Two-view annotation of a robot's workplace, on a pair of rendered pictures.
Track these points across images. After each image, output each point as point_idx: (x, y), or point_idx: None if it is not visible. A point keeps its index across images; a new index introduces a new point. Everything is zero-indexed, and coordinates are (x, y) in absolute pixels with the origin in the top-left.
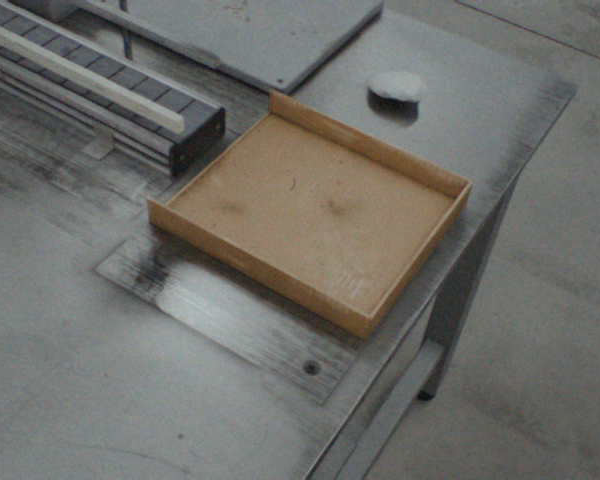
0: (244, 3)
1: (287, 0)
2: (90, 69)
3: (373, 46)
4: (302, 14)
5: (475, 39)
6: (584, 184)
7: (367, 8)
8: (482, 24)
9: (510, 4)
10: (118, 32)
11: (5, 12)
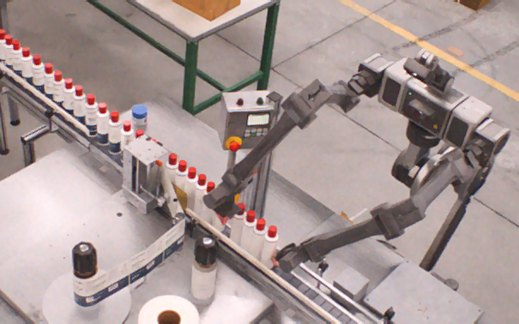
0: (425, 308)
1: (443, 308)
2: None
3: None
4: (449, 317)
5: None
6: None
7: (476, 316)
8: None
9: None
10: (375, 316)
11: (338, 310)
